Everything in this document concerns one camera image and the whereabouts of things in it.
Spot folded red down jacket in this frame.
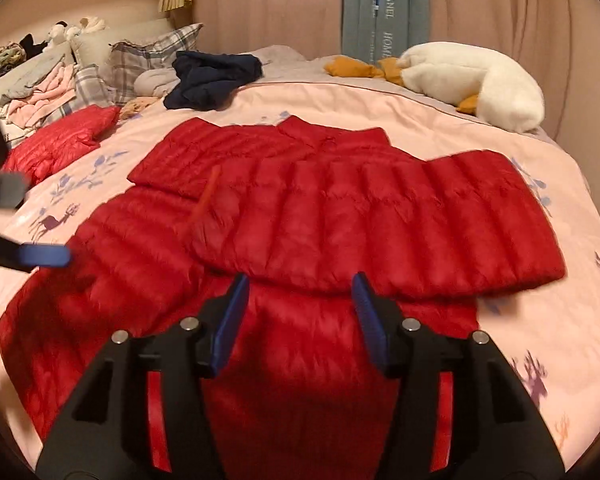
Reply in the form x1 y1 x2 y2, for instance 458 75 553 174
2 105 122 186

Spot black cloth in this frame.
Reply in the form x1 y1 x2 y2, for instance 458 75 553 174
19 33 50 59

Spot white goose plush toy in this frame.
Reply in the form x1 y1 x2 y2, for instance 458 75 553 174
324 42 546 134

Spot large red down jacket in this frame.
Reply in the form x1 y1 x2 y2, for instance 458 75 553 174
0 115 567 480

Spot grey garment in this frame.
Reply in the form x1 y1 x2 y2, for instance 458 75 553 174
0 49 67 102

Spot small orange cloth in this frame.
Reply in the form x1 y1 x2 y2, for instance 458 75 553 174
119 96 161 121

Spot navy blue garment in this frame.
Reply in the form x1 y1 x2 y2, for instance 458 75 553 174
163 50 264 111

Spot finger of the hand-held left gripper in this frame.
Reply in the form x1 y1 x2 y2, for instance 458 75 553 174
0 224 73 274
0 170 31 211

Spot light grey cloth bundle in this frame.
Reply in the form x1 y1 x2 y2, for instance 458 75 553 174
134 67 182 98

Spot small grey plaid pillow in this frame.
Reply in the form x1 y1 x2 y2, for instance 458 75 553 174
42 64 110 123

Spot small plush toys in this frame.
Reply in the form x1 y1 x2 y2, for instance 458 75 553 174
46 16 107 45

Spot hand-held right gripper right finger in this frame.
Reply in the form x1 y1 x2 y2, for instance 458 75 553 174
351 272 566 480

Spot pink curtain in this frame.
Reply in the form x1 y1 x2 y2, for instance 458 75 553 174
192 0 600 146

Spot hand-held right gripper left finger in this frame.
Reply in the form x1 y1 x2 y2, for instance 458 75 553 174
35 274 251 480

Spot pink clothes pile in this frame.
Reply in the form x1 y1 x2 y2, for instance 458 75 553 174
0 64 79 129

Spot pink printed duvet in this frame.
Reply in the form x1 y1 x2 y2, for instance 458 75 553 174
0 45 600 480

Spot green knitted cloth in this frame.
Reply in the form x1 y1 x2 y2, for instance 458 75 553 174
0 44 27 87

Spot white pillow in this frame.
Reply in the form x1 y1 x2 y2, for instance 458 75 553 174
71 19 175 70

